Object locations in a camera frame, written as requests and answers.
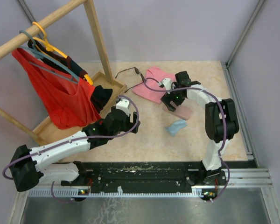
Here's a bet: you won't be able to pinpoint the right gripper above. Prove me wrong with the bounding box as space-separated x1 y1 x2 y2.
161 83 185 112

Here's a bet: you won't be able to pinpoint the pink glasses case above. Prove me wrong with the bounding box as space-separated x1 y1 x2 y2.
162 105 193 120

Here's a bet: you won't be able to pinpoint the small light blue cloth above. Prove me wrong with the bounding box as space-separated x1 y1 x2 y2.
165 119 187 137

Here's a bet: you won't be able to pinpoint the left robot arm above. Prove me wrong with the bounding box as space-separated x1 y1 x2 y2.
7 107 140 192

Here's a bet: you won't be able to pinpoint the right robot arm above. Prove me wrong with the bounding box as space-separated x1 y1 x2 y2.
159 71 239 185

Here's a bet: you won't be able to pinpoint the tortoiseshell sunglasses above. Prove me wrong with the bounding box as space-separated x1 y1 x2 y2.
115 67 145 93

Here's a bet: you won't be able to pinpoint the pink folded shirt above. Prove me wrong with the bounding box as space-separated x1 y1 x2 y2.
132 66 177 105

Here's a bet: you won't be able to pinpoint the dark striped hanging garment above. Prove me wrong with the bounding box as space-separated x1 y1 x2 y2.
35 40 113 113

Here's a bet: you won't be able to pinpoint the red hanging shirt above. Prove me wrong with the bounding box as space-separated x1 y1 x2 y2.
12 48 101 129

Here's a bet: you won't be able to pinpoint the wooden clothes rack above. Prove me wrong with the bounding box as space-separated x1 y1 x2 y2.
0 0 127 146

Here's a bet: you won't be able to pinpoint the yellow plastic hanger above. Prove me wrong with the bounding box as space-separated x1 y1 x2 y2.
32 21 93 85

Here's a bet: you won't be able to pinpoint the grey-blue plastic hanger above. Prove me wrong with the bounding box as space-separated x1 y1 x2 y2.
19 30 80 84

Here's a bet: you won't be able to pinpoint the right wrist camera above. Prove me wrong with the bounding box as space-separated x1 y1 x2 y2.
159 78 173 90

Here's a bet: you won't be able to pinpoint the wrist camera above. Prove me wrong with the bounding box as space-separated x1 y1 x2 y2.
115 98 130 116
159 78 173 90

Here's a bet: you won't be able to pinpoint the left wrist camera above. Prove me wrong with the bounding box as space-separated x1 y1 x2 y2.
115 98 130 116

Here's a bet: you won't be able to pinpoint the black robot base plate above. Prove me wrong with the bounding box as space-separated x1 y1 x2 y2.
60 162 229 201

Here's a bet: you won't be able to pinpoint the aluminium frame rail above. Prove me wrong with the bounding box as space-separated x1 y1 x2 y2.
27 168 273 200

